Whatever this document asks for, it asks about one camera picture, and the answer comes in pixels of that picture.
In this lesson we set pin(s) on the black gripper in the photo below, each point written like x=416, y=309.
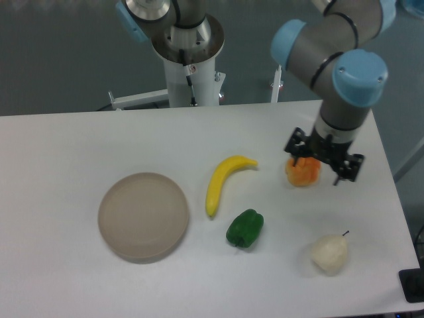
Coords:
x=346, y=166

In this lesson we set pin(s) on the yellow banana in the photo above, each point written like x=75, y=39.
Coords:
x=219, y=177

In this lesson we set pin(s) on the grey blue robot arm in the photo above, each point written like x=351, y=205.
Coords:
x=327, y=57

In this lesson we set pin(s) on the orange peeled mandarin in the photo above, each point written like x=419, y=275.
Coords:
x=305, y=172

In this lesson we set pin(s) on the white pear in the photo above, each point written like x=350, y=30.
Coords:
x=330, y=252

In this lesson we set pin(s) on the green bell pepper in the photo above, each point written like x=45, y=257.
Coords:
x=245, y=229

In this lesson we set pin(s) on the black device at table edge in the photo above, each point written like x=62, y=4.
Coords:
x=412, y=284

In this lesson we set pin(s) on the blue plastic bag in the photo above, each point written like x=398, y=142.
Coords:
x=413, y=7

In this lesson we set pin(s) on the beige round plate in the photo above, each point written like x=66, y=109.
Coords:
x=143, y=217

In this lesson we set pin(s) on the white right support bracket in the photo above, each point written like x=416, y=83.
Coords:
x=276, y=85

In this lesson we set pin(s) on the white support bracket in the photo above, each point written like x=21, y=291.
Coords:
x=139, y=101
x=276, y=85

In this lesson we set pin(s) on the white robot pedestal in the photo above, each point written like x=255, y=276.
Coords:
x=189, y=56

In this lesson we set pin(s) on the white left support bracket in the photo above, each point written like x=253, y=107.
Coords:
x=139, y=101

